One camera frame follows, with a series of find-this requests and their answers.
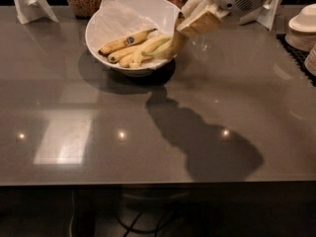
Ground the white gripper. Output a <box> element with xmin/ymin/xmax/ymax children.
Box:
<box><xmin>177</xmin><ymin>0</ymin><xmax>263</xmax><ymax>38</ymax></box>

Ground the large front yellow banana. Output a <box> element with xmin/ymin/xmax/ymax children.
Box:
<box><xmin>141</xmin><ymin>12</ymin><xmax>188</xmax><ymax>59</ymax></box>

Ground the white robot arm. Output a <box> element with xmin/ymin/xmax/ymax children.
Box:
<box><xmin>177</xmin><ymin>0</ymin><xmax>278</xmax><ymax>37</ymax></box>

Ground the white ceramic bowl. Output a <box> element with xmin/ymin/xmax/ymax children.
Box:
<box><xmin>85</xmin><ymin>0</ymin><xmax>186</xmax><ymax>78</ymax></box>

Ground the upper right yellow banana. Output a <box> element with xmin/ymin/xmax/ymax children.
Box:
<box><xmin>128</xmin><ymin>34</ymin><xmax>171</xmax><ymax>68</ymax></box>

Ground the banana with blue sticker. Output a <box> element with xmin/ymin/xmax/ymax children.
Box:
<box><xmin>98</xmin><ymin>29</ymin><xmax>155</xmax><ymax>55</ymax></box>

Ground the small middle yellow banana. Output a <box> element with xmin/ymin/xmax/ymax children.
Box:
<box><xmin>108</xmin><ymin>44</ymin><xmax>139</xmax><ymax>68</ymax></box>

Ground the right white sign stand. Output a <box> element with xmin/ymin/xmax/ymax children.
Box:
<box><xmin>239</xmin><ymin>0</ymin><xmax>282</xmax><ymax>31</ymax></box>

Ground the white sign stand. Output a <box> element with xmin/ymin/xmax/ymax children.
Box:
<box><xmin>239</xmin><ymin>0</ymin><xmax>282</xmax><ymax>31</ymax></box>
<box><xmin>14</xmin><ymin>0</ymin><xmax>58</xmax><ymax>24</ymax></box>

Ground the white paper liner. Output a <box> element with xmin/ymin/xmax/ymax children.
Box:
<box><xmin>88</xmin><ymin>0</ymin><xmax>181</xmax><ymax>52</ymax></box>

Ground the stack of paper bowls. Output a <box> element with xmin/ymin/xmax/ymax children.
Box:
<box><xmin>285</xmin><ymin>4</ymin><xmax>316</xmax><ymax>52</ymax></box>

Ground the black rubber mat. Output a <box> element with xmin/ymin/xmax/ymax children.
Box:
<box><xmin>276</xmin><ymin>34</ymin><xmax>316</xmax><ymax>87</ymax></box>

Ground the left white sign stand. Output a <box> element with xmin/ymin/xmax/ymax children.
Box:
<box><xmin>14</xmin><ymin>0</ymin><xmax>58</xmax><ymax>24</ymax></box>

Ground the black cable under table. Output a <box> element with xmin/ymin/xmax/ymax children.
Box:
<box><xmin>115</xmin><ymin>210</ymin><xmax>179</xmax><ymax>237</ymax></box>

